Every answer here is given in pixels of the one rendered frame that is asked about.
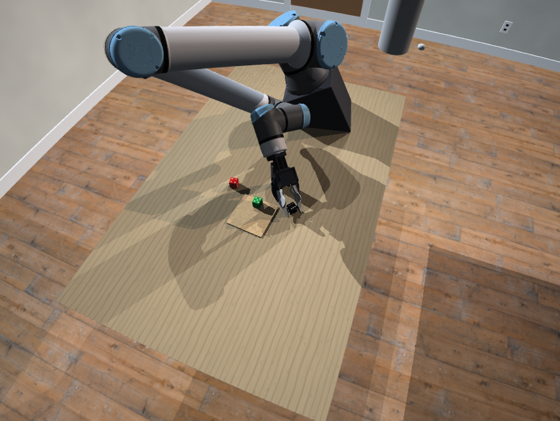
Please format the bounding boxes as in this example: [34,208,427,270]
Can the green die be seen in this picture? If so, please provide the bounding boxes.
[252,196,263,209]

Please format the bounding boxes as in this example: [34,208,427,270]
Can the black die with white pips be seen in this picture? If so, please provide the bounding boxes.
[286,202,298,215]

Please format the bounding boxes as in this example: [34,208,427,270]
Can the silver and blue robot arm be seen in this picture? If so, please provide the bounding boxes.
[104,11,348,158]

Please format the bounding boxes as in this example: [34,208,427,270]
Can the red die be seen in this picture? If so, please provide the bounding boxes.
[229,177,239,189]

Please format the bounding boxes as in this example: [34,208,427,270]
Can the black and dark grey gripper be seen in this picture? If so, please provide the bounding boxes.
[267,151,302,217]

